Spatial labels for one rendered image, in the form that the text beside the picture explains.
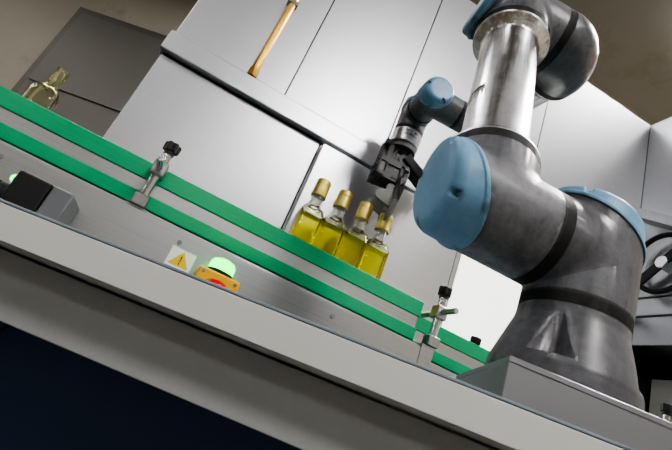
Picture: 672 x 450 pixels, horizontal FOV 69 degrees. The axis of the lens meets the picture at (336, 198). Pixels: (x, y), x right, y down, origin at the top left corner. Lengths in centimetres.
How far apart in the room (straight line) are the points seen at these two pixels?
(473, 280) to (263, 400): 103
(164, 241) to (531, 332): 59
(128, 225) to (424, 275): 78
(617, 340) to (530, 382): 12
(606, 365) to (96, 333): 47
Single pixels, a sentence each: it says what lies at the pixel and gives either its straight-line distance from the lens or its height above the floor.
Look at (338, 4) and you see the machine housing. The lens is 160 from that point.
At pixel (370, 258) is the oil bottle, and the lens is 111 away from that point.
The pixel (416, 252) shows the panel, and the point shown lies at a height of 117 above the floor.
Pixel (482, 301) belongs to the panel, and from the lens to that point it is 144.
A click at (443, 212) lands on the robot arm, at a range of 52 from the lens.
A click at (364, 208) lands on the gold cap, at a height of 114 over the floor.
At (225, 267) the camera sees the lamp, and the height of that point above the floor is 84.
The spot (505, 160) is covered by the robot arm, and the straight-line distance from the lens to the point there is 56.
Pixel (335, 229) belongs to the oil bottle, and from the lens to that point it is 108.
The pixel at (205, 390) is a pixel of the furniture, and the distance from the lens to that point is 49.
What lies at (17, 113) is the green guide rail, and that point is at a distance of 97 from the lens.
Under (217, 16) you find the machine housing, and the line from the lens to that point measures 145.
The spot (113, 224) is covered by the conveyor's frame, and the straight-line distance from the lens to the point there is 87.
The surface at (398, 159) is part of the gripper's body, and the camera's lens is 124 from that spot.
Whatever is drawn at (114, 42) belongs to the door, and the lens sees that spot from 481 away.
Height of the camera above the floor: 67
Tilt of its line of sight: 24 degrees up
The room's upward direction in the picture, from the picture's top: 23 degrees clockwise
